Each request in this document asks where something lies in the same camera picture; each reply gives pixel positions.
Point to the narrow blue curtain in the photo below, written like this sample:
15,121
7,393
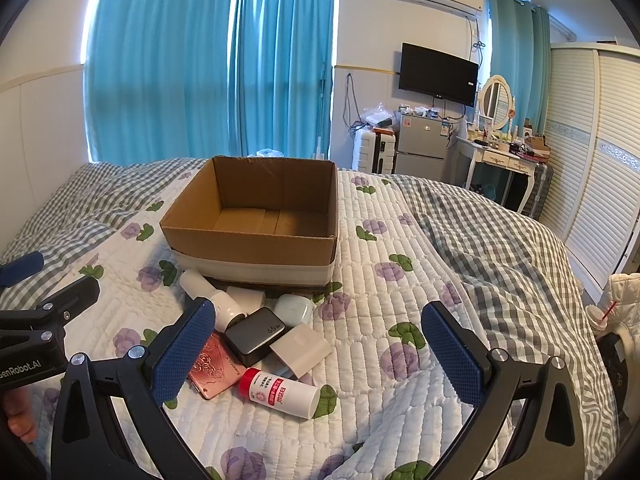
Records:
282,60

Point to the blue curtain beside wardrobe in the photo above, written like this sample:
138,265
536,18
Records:
517,60

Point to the drink cup with red straw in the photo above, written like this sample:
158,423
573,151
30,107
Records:
600,317

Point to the mint earbud case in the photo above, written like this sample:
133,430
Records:
295,308

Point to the white plastic bag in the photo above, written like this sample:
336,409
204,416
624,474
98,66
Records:
270,152

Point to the dark grey power adapter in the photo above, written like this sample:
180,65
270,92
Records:
254,336

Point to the grey checkered bedsheet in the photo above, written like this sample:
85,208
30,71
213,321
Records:
500,240

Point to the silver mini fridge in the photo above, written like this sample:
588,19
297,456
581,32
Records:
421,145

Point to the small white box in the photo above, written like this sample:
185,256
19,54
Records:
246,300

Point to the grey suitcase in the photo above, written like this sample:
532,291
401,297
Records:
540,185

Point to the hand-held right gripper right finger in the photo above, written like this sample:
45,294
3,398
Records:
452,360

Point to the white suitcase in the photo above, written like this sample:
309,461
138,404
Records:
372,150

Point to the clear plastic bag on suitcase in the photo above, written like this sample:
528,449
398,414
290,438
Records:
377,117

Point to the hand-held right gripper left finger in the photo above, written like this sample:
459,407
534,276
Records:
182,355

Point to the black wall television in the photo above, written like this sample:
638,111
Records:
437,74

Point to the white floral quilt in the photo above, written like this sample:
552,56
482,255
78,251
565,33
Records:
380,280

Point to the person's left hand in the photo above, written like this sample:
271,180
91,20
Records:
17,412

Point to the dark bag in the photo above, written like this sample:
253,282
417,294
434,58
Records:
615,375

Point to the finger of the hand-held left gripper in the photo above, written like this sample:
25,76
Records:
75,294
22,267

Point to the white bottle with red cap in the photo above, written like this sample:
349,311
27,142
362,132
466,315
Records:
280,392

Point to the white plug charger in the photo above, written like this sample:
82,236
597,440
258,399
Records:
300,350

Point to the white lotion bottle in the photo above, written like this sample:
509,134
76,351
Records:
212,296

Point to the small brown carton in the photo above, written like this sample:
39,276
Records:
537,146

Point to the white quilted bag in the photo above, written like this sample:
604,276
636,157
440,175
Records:
625,297

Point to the oval white mirror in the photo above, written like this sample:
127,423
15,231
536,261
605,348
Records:
496,101

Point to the cardboard box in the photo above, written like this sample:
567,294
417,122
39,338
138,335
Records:
255,230

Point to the white louvred wardrobe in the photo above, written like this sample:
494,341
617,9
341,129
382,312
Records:
595,160

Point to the wide blue curtain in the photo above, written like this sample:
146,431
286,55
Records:
155,60

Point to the white dressing table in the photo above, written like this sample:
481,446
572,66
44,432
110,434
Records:
492,157

